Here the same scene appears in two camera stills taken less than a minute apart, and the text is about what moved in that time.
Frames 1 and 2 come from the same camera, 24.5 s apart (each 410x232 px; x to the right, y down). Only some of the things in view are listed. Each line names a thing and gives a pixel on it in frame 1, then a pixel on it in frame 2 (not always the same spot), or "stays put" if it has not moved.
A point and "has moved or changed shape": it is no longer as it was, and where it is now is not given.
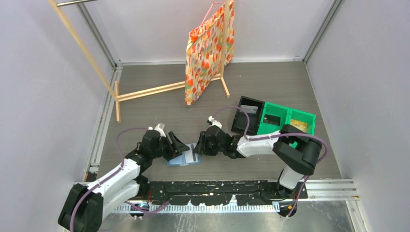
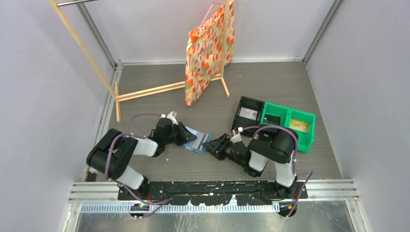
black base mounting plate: [244, 193] stays put
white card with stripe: [190, 156] has moved or changed shape
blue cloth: [180, 160] -> [188, 145]
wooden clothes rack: [113, 87] stays put
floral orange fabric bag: [204, 53] stays put
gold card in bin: [300, 124] stays put
